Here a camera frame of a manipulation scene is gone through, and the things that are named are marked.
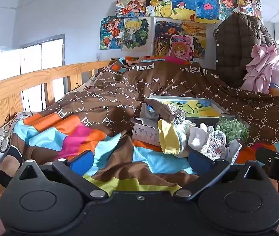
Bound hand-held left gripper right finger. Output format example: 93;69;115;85
175;149;269;200

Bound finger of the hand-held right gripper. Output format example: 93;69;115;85
255;147;278;167

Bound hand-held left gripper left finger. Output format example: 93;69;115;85
14;150;108;200

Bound cartoon printed white sock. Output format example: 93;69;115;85
199;130;228;161

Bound plain white sock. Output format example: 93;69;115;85
187;122;215;151

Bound white sock with green trim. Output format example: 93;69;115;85
174;124;192;158

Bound yellow sock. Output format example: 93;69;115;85
158;119;182;155

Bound grey metal tray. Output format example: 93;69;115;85
144;95;231;126

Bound grey drawstring pouch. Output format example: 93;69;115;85
152;101;187;124

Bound bagged bottle of green beads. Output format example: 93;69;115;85
214;115;251;145

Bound orange and white carton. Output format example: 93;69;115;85
131;122;164;147

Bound brown colourful printed blanket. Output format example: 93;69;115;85
0;55;279;202

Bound pink clothes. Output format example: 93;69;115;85
240;44;279;96

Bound brown quilted jacket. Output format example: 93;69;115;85
214;12;276;89

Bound bright window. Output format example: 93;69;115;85
0;34;65;112

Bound dark swirly night poster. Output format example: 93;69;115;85
154;21;183;57

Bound orange-haired girl blue poster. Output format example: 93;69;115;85
99;16;125;51

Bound blond boy green poster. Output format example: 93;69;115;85
122;17;154;53

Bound orange-haired girl yellow poster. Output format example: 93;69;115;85
115;0;147;18

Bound long wooden bed rail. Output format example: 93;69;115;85
0;60;111;129

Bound pink child wall poster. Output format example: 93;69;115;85
169;35;196;62

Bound orange landscape wall poster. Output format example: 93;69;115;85
181;21;207;60

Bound pink jellyfish wall poster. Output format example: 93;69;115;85
195;0;220;24

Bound blue-dressed figure wall poster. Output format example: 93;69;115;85
235;0;263;20

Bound red-haired character wall poster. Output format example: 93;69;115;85
218;0;238;21

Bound blue fish wall poster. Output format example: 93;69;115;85
170;0;196;21

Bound yellow honeycomb wall poster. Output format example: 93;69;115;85
146;0;172;18

